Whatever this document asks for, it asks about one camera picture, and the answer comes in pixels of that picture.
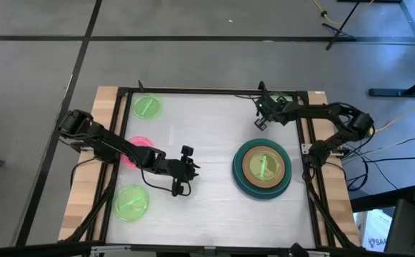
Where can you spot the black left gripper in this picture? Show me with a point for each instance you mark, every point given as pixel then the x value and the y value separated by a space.
pixel 178 169

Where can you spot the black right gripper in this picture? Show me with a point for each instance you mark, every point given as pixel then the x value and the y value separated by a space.
pixel 282 111

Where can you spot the clear green plastic plate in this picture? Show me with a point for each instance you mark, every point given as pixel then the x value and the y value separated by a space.
pixel 146 107
pixel 257 160
pixel 131 203

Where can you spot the orange plastic plate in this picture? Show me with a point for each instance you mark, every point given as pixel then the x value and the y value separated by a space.
pixel 264 185

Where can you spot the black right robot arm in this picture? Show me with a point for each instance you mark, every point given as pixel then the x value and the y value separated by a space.
pixel 335 110

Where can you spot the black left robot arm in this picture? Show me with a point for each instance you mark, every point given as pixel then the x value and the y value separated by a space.
pixel 103 141

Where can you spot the teal green plastic plate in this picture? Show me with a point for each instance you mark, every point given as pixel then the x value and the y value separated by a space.
pixel 264 141

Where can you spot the clear pink plastic plate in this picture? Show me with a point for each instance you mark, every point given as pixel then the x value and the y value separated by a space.
pixel 141 141

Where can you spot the teal blue plastic plate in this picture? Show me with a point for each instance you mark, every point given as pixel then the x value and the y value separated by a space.
pixel 260 196

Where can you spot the black tripod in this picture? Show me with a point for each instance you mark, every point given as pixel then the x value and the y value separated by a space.
pixel 339 32

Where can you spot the white cardboard box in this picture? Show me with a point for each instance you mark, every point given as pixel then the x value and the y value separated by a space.
pixel 375 228

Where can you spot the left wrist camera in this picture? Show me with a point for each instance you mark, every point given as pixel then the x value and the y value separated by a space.
pixel 187 150

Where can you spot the black aluminium table frame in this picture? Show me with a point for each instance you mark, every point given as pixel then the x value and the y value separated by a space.
pixel 214 91

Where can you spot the black table-level camera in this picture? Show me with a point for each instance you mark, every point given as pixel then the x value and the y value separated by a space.
pixel 297 248

